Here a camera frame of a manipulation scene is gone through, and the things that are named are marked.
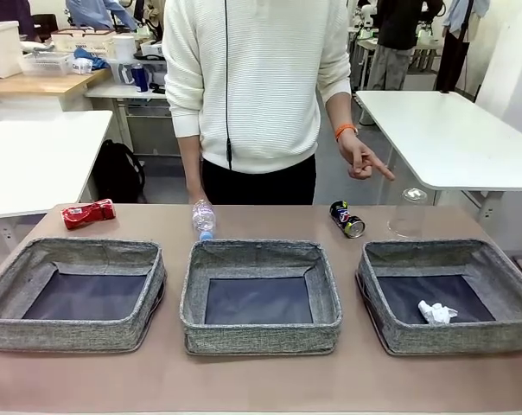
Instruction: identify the black cord on sweater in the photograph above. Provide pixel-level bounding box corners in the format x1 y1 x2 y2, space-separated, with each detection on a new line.
224 0 235 170

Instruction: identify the person in black top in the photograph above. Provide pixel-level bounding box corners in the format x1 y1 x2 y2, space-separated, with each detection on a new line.
366 0 443 92

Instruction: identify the grey fabric basket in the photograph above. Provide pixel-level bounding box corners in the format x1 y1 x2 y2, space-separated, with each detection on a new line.
355 239 522 356
0 236 167 354
178 239 343 356

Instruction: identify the clear plastic water bottle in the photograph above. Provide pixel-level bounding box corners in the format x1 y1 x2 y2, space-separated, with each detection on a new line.
192 198 218 241

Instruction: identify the black backpack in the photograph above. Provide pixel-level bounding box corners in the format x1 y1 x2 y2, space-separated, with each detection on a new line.
92 138 146 204

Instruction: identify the person's left hand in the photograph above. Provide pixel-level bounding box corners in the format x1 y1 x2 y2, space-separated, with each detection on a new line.
337 131 397 182

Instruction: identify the white paper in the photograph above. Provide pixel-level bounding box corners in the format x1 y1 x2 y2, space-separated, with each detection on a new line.
417 300 460 325

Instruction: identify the black crushed soda can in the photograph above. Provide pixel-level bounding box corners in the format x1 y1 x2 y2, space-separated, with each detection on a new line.
328 200 366 239

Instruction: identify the person's right hand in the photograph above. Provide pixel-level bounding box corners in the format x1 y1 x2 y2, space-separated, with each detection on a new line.
187 184 213 206

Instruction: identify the person's right forearm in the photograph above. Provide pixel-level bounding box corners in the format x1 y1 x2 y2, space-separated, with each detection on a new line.
176 133 204 194

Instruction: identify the beige crate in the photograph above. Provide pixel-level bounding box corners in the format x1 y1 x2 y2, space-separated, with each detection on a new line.
51 28 118 57

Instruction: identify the clear plastic cup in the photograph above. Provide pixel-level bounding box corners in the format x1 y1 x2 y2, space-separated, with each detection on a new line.
386 187 429 238

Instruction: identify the white cylinder container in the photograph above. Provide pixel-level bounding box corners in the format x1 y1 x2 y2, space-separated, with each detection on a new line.
112 34 136 61

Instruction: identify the person in white sweater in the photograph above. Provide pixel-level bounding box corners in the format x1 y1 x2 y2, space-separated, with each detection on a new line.
161 0 353 207

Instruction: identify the white mesh basket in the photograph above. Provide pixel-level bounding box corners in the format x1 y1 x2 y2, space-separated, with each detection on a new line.
17 51 73 77

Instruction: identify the person's left forearm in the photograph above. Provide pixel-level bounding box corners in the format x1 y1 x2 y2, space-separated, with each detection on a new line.
324 89 357 131

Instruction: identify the wooden table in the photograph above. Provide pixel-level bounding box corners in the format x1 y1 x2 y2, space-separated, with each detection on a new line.
0 67 113 112

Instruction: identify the blue bottle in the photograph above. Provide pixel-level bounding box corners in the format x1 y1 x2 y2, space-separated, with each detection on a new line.
130 61 150 93

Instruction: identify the crushed red soda can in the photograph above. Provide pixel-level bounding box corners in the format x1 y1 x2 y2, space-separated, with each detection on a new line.
60 198 117 231

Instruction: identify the white table with shelves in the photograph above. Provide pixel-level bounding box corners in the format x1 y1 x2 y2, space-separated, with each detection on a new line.
84 81 180 156

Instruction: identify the blue cloth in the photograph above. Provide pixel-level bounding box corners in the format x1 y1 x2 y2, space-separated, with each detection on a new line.
73 47 111 70

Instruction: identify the person in dark purple top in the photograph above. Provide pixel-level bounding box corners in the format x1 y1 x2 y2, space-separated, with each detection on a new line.
0 0 37 40

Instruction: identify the person in light blue shirt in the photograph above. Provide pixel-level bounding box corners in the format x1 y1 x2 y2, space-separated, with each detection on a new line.
436 0 491 93

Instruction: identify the orange wrist watch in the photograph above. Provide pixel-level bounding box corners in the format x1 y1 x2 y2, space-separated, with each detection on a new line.
334 124 360 143

